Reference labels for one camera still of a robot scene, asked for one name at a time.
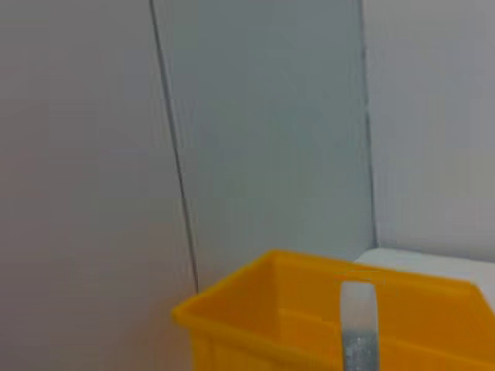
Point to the yellow plastic bin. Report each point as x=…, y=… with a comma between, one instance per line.
x=270, y=309

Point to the grey glitter pen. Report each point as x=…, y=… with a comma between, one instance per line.
x=359, y=328

